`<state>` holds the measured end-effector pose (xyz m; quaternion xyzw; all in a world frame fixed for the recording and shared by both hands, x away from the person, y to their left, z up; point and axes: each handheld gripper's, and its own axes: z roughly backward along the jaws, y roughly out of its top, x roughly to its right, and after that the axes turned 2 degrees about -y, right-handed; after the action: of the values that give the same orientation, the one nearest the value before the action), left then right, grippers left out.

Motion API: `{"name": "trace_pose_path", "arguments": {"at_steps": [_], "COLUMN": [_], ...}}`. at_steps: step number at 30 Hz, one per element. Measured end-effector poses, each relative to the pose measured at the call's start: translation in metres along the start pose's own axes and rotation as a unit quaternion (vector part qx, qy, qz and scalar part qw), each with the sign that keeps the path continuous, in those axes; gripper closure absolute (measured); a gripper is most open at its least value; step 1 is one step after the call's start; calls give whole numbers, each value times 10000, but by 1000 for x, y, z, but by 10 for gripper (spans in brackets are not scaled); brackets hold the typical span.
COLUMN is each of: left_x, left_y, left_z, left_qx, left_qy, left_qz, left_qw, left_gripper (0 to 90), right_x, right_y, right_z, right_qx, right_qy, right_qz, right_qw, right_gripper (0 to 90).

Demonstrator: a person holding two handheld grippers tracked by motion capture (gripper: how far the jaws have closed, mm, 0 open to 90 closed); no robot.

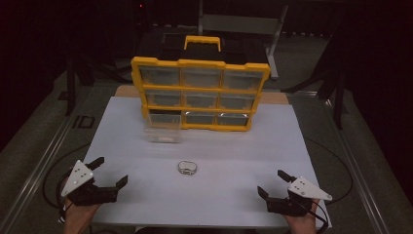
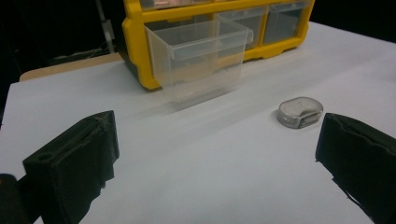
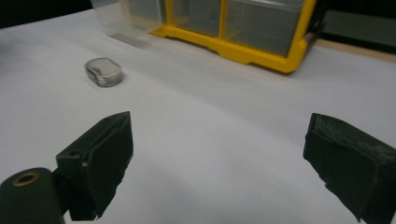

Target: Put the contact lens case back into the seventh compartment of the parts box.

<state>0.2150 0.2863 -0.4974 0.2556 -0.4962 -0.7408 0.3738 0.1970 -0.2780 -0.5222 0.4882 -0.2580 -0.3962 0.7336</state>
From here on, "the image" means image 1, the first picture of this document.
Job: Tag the grey metal stand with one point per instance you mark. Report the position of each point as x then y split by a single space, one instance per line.
240 24

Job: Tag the black stand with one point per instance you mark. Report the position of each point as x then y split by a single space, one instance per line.
69 84
334 87

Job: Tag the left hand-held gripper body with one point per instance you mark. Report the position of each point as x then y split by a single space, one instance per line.
85 193

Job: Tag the pulled-out clear plastic drawer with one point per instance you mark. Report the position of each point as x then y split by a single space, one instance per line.
163 129

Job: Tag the person's right hand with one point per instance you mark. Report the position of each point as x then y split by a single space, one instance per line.
302 222

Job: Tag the black rectangular bracket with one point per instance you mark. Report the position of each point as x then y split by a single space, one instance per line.
83 122

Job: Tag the person's left hand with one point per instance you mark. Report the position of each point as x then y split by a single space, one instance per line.
79 215

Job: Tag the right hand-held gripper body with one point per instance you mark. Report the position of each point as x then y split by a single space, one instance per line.
297 200

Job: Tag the yellow drawer organizer cabinet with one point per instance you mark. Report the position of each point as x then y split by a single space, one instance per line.
200 87

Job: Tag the aluminium frame rail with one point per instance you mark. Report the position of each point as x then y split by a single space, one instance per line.
39 165
354 169

